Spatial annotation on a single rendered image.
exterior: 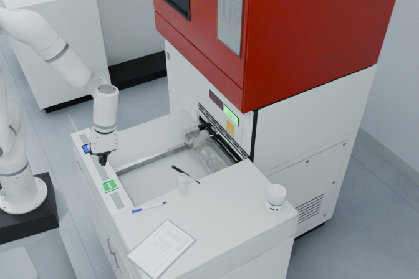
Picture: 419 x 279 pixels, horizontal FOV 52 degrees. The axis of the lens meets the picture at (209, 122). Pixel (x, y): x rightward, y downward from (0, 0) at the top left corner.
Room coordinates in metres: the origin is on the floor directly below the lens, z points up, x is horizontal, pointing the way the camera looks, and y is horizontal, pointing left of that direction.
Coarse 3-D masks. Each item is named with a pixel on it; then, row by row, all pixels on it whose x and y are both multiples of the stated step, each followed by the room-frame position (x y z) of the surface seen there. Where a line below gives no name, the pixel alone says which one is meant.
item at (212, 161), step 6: (186, 138) 1.53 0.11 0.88; (204, 144) 1.49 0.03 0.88; (192, 150) 1.47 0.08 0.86; (198, 150) 1.45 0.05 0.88; (204, 150) 1.45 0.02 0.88; (210, 150) 1.45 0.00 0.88; (198, 156) 1.42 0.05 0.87; (204, 156) 1.41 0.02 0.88; (210, 156) 1.41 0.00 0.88; (216, 156) 1.41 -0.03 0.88; (204, 162) 1.37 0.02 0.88; (210, 162) 1.37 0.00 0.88; (216, 162) 1.37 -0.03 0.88; (222, 162) 1.37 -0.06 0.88; (210, 168) 1.33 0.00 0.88; (216, 168) 1.33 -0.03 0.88; (222, 168) 1.33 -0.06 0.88
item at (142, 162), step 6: (180, 144) 1.52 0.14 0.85; (186, 144) 1.52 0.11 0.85; (168, 150) 1.48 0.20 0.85; (174, 150) 1.49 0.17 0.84; (180, 150) 1.51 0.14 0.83; (150, 156) 1.44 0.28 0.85; (156, 156) 1.44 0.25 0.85; (162, 156) 1.46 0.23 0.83; (138, 162) 1.40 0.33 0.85; (144, 162) 1.41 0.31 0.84; (150, 162) 1.42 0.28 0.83; (120, 168) 1.36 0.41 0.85; (126, 168) 1.36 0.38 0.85; (132, 168) 1.38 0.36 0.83; (120, 174) 1.35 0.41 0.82
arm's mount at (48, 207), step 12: (48, 180) 1.23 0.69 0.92; (48, 192) 1.16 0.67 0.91; (48, 204) 1.10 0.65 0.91; (0, 216) 1.04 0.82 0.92; (12, 216) 1.04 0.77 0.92; (24, 216) 1.04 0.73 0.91; (36, 216) 1.04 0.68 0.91; (48, 216) 1.05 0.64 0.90; (0, 228) 0.98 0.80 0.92; (12, 228) 1.00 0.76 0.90; (24, 228) 1.01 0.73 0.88; (36, 228) 1.03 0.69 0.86; (48, 228) 1.04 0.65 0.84; (0, 240) 0.98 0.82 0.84; (12, 240) 0.99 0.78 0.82
